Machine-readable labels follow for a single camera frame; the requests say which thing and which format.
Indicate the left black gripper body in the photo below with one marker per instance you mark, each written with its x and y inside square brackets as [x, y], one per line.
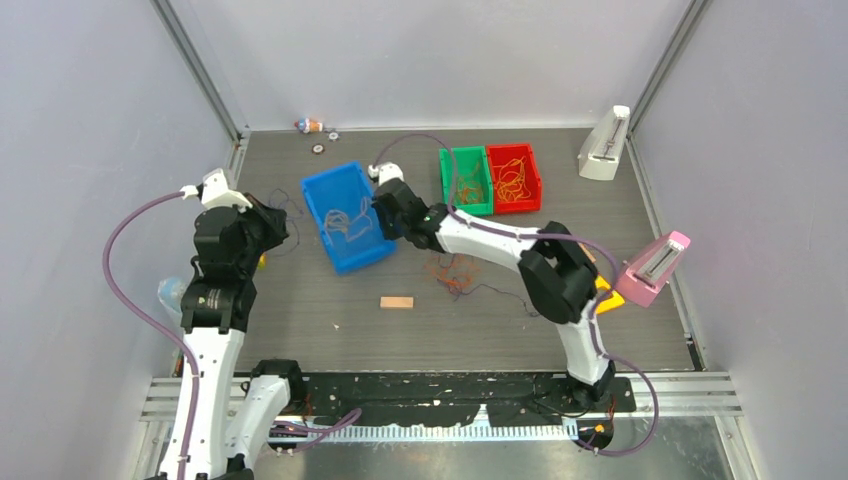
[261, 232]

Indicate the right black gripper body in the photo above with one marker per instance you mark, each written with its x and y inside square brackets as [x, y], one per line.
[392, 228]

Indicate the blue plastic bin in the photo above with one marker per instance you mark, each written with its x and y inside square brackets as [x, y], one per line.
[340, 202]

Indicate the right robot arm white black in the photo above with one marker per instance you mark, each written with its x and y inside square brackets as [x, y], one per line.
[558, 275]

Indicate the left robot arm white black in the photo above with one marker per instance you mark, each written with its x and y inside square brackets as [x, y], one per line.
[206, 442]

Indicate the clear plastic container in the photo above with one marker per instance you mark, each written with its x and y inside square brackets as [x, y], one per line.
[170, 293]

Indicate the green plastic bin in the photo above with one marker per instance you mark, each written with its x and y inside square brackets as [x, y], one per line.
[472, 179]

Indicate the small wooden block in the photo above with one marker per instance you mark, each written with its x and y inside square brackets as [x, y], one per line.
[396, 302]

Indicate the red plastic bin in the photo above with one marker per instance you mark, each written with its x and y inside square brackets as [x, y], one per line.
[517, 183]

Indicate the small figurine toy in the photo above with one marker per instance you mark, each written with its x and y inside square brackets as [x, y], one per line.
[308, 126]

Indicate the wooden block right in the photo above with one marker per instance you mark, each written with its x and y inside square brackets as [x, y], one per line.
[588, 253]

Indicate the white metronome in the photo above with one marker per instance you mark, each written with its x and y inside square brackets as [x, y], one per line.
[599, 156]

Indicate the yellow triangle block right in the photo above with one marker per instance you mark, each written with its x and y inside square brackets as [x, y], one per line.
[607, 298]

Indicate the pink metronome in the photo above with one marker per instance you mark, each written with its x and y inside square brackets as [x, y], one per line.
[645, 275]

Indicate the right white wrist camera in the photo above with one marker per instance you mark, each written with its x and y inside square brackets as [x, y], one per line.
[383, 172]

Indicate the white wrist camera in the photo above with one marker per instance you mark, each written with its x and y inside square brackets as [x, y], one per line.
[383, 172]
[215, 191]

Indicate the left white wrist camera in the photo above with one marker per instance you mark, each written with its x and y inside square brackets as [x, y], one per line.
[215, 191]

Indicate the aluminium rail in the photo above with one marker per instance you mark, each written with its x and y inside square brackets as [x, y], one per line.
[479, 407]

